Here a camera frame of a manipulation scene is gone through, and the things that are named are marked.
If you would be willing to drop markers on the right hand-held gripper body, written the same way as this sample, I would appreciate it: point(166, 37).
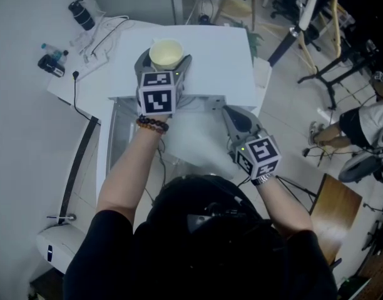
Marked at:
point(260, 155)

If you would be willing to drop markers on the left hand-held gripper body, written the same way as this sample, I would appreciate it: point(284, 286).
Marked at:
point(157, 98)

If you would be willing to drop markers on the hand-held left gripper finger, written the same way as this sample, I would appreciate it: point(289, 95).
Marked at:
point(139, 61)
point(185, 66)

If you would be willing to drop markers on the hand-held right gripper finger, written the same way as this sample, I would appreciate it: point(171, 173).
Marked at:
point(231, 123)
point(255, 122)

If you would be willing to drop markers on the cream cup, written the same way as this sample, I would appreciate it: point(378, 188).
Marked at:
point(165, 53)

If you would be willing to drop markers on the white cabinet appliance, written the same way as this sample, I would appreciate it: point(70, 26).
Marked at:
point(219, 67)

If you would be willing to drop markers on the person's left forearm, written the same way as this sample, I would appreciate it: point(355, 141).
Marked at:
point(125, 180)

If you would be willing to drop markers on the person's right forearm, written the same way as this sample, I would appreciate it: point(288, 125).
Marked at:
point(285, 208)

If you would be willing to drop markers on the silver wristwatch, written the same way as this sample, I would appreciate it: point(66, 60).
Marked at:
point(262, 179)

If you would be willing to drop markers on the green plant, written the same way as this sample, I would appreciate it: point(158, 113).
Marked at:
point(254, 41)

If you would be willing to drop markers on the black water bottle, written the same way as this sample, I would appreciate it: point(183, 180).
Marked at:
point(82, 16)

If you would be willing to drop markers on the round yellow stool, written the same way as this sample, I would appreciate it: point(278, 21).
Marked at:
point(236, 6)

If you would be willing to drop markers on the black metal pole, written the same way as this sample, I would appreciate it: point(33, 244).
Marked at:
point(282, 47)

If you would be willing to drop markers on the black floor stand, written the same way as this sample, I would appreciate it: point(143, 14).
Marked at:
point(330, 92)

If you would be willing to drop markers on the black chest pack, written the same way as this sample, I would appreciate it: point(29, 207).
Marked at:
point(210, 220)

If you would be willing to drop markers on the clear plastic bottle blue label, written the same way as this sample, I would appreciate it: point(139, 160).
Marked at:
point(55, 54)

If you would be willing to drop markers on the brown wooden stool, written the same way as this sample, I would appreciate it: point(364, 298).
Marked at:
point(335, 217)

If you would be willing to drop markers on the grey office chair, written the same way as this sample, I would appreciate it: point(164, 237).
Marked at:
point(360, 164)

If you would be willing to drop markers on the black table leg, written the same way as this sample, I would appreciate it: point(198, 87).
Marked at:
point(77, 167)

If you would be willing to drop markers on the white blue pen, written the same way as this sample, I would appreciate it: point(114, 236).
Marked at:
point(61, 218)

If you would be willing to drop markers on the person's black shirt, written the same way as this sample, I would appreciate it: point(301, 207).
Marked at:
point(147, 261)

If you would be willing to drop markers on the white round appliance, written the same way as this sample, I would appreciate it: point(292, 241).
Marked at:
point(63, 248)

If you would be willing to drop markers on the dark brown low table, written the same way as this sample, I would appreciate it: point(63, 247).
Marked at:
point(49, 284)

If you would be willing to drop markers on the black camera white label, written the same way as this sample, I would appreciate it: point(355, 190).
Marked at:
point(50, 66)

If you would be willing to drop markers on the white chair frame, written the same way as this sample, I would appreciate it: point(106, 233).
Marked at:
point(307, 14)

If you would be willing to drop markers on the light wooden chair frame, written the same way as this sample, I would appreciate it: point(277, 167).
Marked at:
point(336, 27)

